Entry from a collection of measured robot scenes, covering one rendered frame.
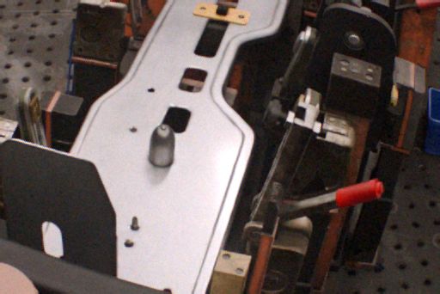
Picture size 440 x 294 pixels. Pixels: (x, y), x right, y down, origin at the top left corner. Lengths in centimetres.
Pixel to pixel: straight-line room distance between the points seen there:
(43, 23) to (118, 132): 79
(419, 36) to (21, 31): 86
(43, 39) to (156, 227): 89
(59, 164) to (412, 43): 105
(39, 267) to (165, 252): 77
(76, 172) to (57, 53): 119
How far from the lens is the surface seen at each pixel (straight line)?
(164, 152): 126
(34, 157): 79
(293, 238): 114
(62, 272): 41
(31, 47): 198
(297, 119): 102
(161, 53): 145
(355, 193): 108
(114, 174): 125
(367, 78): 127
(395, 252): 165
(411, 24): 171
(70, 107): 136
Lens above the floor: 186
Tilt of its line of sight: 41 degrees down
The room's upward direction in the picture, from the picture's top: 8 degrees clockwise
